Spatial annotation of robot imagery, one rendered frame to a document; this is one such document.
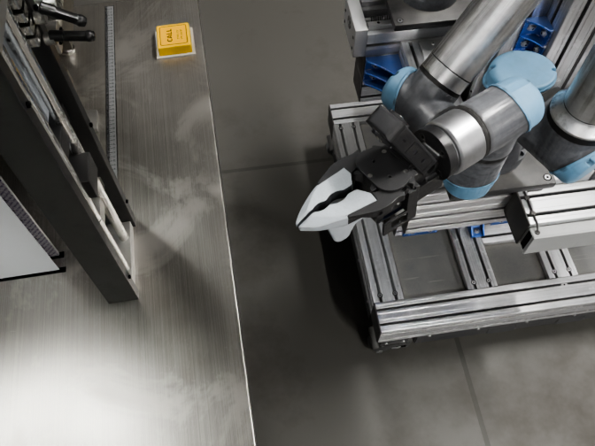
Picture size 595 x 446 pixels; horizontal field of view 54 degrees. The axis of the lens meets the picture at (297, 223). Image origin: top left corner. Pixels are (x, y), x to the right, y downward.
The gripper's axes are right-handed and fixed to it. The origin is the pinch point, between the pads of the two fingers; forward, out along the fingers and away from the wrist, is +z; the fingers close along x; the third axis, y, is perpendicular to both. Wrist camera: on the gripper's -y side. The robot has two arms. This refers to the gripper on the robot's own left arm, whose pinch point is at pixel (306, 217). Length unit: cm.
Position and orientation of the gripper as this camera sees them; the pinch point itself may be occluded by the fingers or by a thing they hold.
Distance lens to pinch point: 66.7
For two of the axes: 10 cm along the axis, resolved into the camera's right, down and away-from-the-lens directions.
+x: -5.6, -6.4, 5.3
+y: 0.8, 5.9, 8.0
